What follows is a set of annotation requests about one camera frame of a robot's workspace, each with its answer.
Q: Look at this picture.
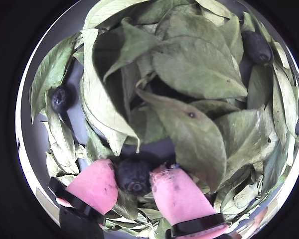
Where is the pile of green leaves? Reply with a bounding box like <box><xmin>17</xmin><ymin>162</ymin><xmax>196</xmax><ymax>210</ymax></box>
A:
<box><xmin>29</xmin><ymin>0</ymin><xmax>299</xmax><ymax>237</ymax></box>

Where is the pink tipped gripper finger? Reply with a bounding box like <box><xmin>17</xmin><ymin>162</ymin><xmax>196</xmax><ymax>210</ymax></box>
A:
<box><xmin>149</xmin><ymin>163</ymin><xmax>230</xmax><ymax>239</ymax></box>
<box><xmin>48</xmin><ymin>159</ymin><xmax>119</xmax><ymax>239</ymax></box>

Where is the dark blueberry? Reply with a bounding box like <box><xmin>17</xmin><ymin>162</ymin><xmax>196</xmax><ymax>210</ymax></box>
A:
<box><xmin>51</xmin><ymin>86</ymin><xmax>73</xmax><ymax>114</ymax></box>
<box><xmin>241</xmin><ymin>30</ymin><xmax>272</xmax><ymax>65</ymax></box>
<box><xmin>114</xmin><ymin>159</ymin><xmax>154</xmax><ymax>196</ymax></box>

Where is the dark grey round bowl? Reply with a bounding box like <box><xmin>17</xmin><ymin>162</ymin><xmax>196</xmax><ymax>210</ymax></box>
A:
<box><xmin>16</xmin><ymin>0</ymin><xmax>299</xmax><ymax>239</ymax></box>

